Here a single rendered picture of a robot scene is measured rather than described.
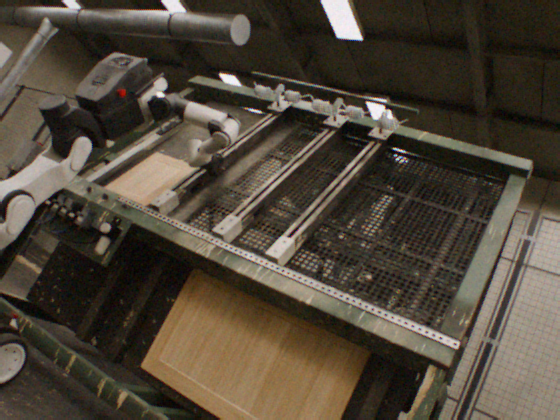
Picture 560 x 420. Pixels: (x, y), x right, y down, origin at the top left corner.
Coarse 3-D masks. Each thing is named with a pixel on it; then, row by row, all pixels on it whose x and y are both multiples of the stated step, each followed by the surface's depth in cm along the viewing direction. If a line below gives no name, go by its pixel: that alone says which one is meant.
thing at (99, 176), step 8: (176, 128) 287; (160, 136) 278; (168, 136) 283; (144, 144) 272; (152, 144) 274; (128, 152) 265; (136, 152) 265; (144, 152) 271; (120, 160) 259; (128, 160) 262; (104, 168) 254; (112, 168) 254; (120, 168) 259; (96, 176) 248; (104, 176) 251
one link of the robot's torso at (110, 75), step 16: (112, 64) 204; (128, 64) 203; (144, 64) 205; (96, 80) 201; (112, 80) 198; (128, 80) 201; (144, 80) 208; (80, 96) 198; (96, 96) 194; (112, 96) 196; (128, 96) 204; (144, 96) 206; (96, 112) 199; (112, 112) 199; (128, 112) 204; (144, 112) 210; (112, 128) 202; (128, 128) 208; (144, 128) 215
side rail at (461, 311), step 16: (512, 176) 233; (512, 192) 222; (496, 208) 213; (512, 208) 213; (496, 224) 205; (496, 240) 197; (480, 256) 190; (496, 256) 191; (480, 272) 183; (464, 288) 177; (480, 288) 177; (464, 304) 171; (448, 320) 166; (464, 320) 166
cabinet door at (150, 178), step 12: (156, 156) 265; (168, 156) 264; (132, 168) 256; (144, 168) 256; (156, 168) 256; (168, 168) 255; (180, 168) 254; (192, 168) 254; (120, 180) 248; (132, 180) 248; (144, 180) 247; (156, 180) 247; (168, 180) 246; (120, 192) 239; (132, 192) 239; (144, 192) 239; (156, 192) 238; (144, 204) 231
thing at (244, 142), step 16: (272, 112) 286; (256, 128) 276; (272, 128) 284; (240, 144) 261; (224, 160) 253; (192, 176) 241; (208, 176) 246; (176, 192) 228; (192, 192) 238; (160, 208) 222
